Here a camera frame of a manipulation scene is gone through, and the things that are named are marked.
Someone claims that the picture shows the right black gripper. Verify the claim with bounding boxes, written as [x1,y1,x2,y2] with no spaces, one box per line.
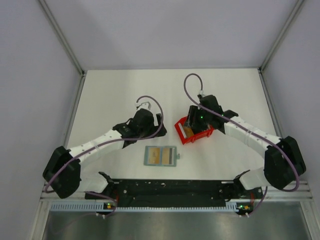
[183,105,212,131]

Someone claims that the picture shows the red plastic bin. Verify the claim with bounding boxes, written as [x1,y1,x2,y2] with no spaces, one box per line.
[174,116,215,145]

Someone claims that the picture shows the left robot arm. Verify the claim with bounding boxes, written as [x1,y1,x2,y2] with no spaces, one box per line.
[42,108,167,199]

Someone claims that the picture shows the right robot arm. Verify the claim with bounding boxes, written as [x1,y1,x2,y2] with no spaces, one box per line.
[184,95,307,198]

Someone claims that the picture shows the stack of credit cards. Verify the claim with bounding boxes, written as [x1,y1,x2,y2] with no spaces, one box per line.
[182,126,194,139]

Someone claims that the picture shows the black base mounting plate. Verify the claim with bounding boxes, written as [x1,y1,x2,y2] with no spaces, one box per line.
[101,178,263,208]

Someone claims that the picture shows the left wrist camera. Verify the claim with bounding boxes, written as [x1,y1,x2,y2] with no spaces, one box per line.
[135,101,152,111]

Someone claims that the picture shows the aluminium front rail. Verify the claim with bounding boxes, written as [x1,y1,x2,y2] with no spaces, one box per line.
[40,181,313,202]

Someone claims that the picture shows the grey slotted cable duct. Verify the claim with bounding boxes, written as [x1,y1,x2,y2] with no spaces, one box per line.
[50,201,244,213]

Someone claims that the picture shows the left aluminium frame post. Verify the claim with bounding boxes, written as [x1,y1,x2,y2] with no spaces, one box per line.
[36,0,86,76]

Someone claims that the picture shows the aluminium frame post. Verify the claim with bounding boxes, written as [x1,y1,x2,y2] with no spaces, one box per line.
[36,0,86,76]
[258,0,307,74]

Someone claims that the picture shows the right aluminium frame post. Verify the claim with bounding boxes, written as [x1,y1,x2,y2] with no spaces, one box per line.
[258,0,307,74]

